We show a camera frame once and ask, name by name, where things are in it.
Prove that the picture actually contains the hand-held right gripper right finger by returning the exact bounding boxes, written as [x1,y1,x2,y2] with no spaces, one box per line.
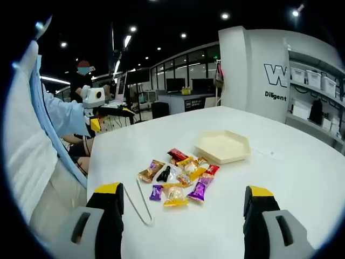
[243,185,316,259]

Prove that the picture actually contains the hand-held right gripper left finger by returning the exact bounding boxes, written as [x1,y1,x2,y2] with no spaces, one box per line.
[52,182,125,259]

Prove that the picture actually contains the metal food tongs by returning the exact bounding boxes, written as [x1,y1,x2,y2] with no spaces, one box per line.
[122,180,154,226]

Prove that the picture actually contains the beige hexagonal container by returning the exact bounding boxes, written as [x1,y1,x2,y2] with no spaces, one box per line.
[194,129,252,165]

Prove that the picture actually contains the pile of food packets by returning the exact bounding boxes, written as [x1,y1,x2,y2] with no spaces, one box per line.
[137,148,220,208]

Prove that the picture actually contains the silver computer monitor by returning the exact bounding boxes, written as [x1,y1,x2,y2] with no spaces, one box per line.
[115,71,128,103]

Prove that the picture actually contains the dark office counter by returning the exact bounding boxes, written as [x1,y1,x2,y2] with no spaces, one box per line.
[157,91,217,116]

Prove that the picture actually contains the black computer monitor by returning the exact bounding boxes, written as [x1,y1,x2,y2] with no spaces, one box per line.
[191,78,214,93]
[165,78,186,93]

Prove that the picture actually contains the pink hanging bag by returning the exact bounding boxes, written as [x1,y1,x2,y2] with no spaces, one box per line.
[213,63,225,88]

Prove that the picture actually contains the white carton box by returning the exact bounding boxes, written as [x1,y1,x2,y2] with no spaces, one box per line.
[292,99,311,120]

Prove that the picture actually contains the black backpack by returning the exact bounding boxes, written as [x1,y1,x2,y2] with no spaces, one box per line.
[308,98,323,126]

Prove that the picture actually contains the white storage box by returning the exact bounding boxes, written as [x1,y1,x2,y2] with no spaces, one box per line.
[289,67,306,85]
[321,76,337,98]
[306,70,322,90]

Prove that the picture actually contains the light blue strap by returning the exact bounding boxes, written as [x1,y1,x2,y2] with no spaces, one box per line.
[29,40,88,189]

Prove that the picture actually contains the grey wall shelf unit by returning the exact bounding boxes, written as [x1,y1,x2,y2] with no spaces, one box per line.
[285,43,345,156]

